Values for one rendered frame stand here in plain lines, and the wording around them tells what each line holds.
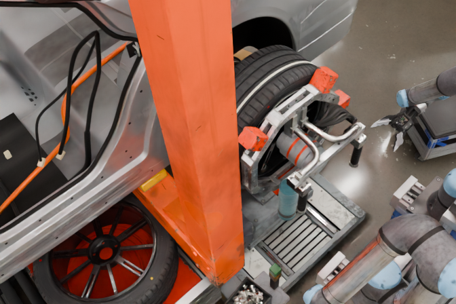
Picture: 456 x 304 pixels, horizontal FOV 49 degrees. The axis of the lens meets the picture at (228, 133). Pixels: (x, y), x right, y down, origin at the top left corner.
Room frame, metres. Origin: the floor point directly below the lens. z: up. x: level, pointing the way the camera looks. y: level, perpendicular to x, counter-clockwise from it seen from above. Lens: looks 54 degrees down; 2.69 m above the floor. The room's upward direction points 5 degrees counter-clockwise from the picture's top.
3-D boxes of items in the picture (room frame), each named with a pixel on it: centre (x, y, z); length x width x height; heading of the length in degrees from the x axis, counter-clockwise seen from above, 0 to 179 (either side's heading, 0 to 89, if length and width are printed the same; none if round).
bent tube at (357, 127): (1.25, -0.43, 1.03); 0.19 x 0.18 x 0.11; 38
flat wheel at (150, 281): (1.01, 0.63, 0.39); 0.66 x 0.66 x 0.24
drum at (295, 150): (1.23, -0.32, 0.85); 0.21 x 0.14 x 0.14; 38
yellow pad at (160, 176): (1.28, 0.39, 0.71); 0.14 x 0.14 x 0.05; 38
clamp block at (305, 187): (1.02, -0.27, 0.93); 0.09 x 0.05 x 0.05; 38
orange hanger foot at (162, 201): (1.14, 0.29, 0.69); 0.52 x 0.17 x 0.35; 38
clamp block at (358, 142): (1.23, -0.54, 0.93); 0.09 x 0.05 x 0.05; 38
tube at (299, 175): (1.13, -0.27, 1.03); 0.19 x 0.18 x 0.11; 38
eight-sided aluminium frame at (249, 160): (1.29, -0.28, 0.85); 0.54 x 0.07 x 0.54; 128
